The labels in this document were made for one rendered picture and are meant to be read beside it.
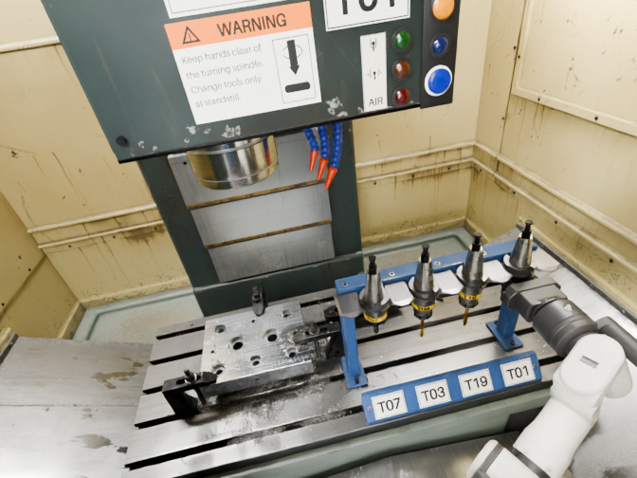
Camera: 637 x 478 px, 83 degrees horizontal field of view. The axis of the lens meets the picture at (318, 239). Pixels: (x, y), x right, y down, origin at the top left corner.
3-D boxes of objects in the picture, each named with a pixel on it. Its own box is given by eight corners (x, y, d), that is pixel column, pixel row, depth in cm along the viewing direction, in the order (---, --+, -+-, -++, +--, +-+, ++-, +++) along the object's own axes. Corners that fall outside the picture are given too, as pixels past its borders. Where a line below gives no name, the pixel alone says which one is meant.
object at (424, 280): (427, 275, 79) (428, 250, 75) (439, 287, 75) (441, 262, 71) (409, 281, 78) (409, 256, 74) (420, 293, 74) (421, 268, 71)
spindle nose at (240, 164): (271, 149, 77) (259, 90, 70) (288, 177, 64) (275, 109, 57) (196, 166, 74) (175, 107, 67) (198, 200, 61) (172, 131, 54)
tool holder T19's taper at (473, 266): (476, 264, 79) (480, 240, 76) (487, 277, 76) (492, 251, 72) (457, 268, 79) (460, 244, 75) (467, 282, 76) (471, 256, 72)
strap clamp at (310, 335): (345, 355, 103) (339, 320, 95) (300, 366, 102) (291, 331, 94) (342, 346, 106) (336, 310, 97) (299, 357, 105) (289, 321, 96)
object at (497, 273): (516, 281, 76) (517, 278, 76) (493, 286, 76) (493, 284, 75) (497, 261, 82) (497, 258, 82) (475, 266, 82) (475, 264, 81)
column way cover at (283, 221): (338, 259, 139) (322, 128, 110) (217, 285, 136) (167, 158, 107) (336, 251, 143) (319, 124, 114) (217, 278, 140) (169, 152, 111)
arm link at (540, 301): (559, 266, 76) (607, 304, 66) (549, 299, 81) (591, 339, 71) (503, 278, 75) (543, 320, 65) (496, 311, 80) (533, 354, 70)
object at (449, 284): (467, 292, 75) (467, 289, 75) (443, 298, 75) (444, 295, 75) (451, 271, 81) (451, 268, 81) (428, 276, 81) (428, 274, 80)
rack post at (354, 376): (368, 385, 95) (361, 305, 78) (348, 390, 94) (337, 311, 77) (357, 355, 103) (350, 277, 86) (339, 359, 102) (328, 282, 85)
